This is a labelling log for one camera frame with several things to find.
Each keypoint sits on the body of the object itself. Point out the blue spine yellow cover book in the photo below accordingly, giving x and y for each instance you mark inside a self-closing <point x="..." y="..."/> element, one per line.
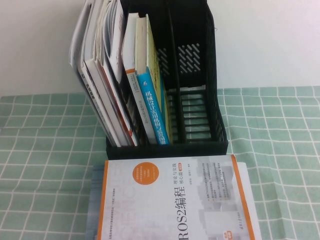
<point x="152" y="107"/>

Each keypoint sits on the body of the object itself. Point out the white ROS2 book orange stripes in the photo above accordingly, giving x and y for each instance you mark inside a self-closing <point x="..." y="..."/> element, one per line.
<point x="162" y="200"/>

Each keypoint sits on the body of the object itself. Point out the grey spine book dark text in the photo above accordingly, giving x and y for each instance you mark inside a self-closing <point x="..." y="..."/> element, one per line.
<point x="77" y="37"/>

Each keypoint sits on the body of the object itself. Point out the thin magazine white dark cover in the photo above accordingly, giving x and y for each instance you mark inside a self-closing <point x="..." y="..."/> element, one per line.
<point x="114" y="37"/>

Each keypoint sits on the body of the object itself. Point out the white book orange band spine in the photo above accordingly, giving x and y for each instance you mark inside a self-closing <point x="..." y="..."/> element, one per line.
<point x="129" y="50"/>

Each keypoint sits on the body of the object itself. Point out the black plastic book holder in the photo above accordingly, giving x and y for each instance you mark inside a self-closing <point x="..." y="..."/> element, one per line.
<point x="175" y="150"/>

